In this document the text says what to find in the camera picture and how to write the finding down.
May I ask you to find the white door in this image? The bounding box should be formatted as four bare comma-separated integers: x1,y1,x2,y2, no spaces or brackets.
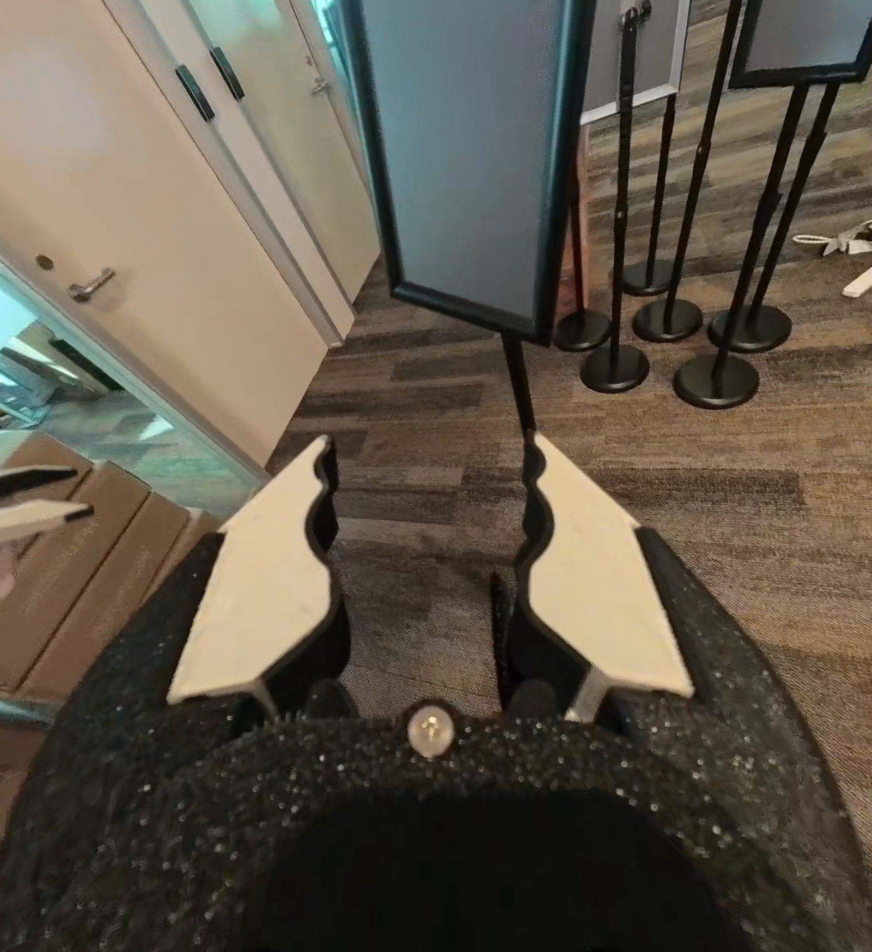
109,0,382,300
0,0,357,471

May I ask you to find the cardboard box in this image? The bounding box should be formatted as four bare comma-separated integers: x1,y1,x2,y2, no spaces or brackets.
0,433,153,693
161,508,223,589
18,491,193,702

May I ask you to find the white cable bundle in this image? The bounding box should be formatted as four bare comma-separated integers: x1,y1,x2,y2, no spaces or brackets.
792,218,872,259

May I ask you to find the black framed sign stand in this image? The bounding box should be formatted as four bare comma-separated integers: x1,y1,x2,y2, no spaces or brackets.
341,0,602,449

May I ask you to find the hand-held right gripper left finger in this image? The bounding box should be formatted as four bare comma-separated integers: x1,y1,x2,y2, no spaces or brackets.
167,435,353,718

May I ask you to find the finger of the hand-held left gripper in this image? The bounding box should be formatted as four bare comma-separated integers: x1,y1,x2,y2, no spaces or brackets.
0,500,96,556
0,466,80,508

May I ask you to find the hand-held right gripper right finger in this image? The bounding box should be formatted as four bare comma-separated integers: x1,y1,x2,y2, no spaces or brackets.
512,431,697,722

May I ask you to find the black door reader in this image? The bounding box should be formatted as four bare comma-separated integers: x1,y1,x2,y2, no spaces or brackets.
174,64,216,123
210,46,247,103

